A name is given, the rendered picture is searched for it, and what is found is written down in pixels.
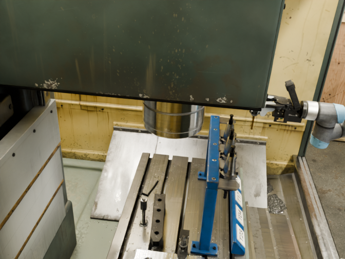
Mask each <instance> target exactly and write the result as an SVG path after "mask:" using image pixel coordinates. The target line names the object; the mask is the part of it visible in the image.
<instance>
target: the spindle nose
mask: <svg viewBox="0 0 345 259"><path fill-rule="evenodd" d="M204 116H205V106H198V105H188V104H177V103H166V102H155V101H144V100H143V108H142V118H143V125H144V127H145V128H146V129H147V130H148V131H149V132H150V133H152V134H154V135H156V136H158V137H162V138H167V139H183V138H188V137H191V136H193V135H195V134H197V133H198V132H199V131H200V130H202V127H203V123H204Z"/></svg>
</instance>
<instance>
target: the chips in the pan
mask: <svg viewBox="0 0 345 259"><path fill-rule="evenodd" d="M269 181H270V180H267V181H266V182H267V194H268V193H270V192H272V191H274V188H273V186H272V185H271V184H270V182H269ZM285 206H286V205H285V203H283V201H282V199H280V198H279V197H278V196H277V195H276V194H273V195H270V194H269V196H267V208H268V212H269V213H272V214H280V213H284V211H286V210H287V207H285Z"/></svg>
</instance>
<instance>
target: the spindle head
mask: <svg viewBox="0 0 345 259"><path fill-rule="evenodd" d="M284 9H285V0H0V87H7V88H18V89H28V90H40V91H50V92H57V93H68V94H78V95H90V96H100V97H111V98H122V99H133V100H144V101H155V102H166V103H177V104H188V105H198V106H210V107H220V108H231V109H242V110H253V111H260V112H261V111H262V109H261V108H264V107H265V103H266V99H267V98H268V93H267V92H268V88H269V83H270V78H271V72H272V67H273V62H274V56H275V51H276V46H277V41H278V35H279V30H280V25H281V19H282V14H283V10H284Z"/></svg>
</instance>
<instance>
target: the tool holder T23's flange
mask: <svg viewBox="0 0 345 259"><path fill-rule="evenodd" d="M223 168H224V167H222V168H221V171H220V175H219V178H221V179H229V180H236V178H238V176H237V175H238V171H237V169H236V173H235V175H232V176H228V175H225V174H224V173H223ZM236 181H237V180H236Z"/></svg>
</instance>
